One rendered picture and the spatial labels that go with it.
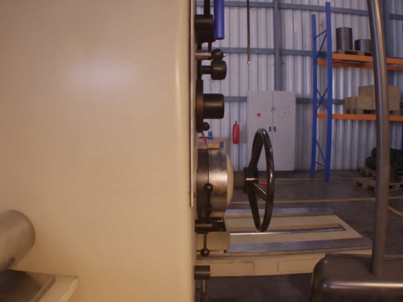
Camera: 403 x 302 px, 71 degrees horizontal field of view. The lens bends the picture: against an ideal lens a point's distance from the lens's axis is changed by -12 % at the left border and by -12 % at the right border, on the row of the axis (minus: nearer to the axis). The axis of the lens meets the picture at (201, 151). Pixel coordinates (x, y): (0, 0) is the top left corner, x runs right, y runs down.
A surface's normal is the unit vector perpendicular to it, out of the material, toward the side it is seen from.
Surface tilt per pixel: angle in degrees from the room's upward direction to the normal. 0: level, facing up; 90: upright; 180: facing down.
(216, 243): 90
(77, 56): 90
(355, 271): 19
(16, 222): 41
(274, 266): 90
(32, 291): 0
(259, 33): 90
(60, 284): 0
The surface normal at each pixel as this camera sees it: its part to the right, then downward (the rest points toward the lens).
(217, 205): 0.00, 0.69
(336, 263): -0.09, -0.90
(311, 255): 0.00, -0.99
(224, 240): 0.00, 0.12
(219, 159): 0.00, -0.68
